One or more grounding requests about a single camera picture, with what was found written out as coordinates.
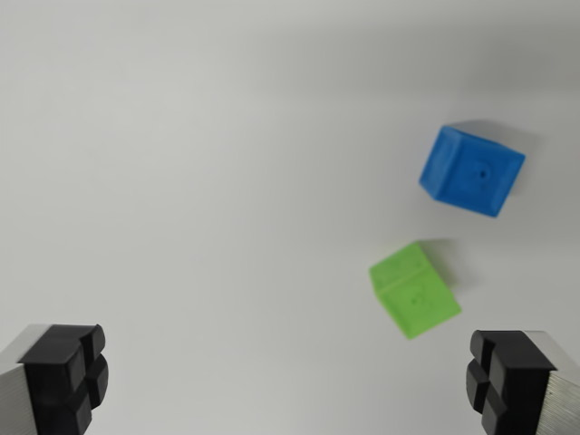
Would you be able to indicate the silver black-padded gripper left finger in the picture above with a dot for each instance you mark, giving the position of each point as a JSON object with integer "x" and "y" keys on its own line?
{"x": 54, "y": 380}

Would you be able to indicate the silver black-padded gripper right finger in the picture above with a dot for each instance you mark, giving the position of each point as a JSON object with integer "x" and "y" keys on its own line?
{"x": 516, "y": 385}

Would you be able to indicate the blue rubber cube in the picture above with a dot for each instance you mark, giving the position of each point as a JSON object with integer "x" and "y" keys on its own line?
{"x": 471, "y": 174}

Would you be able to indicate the green rubber cube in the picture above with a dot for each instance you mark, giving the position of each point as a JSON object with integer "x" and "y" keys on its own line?
{"x": 414, "y": 294}

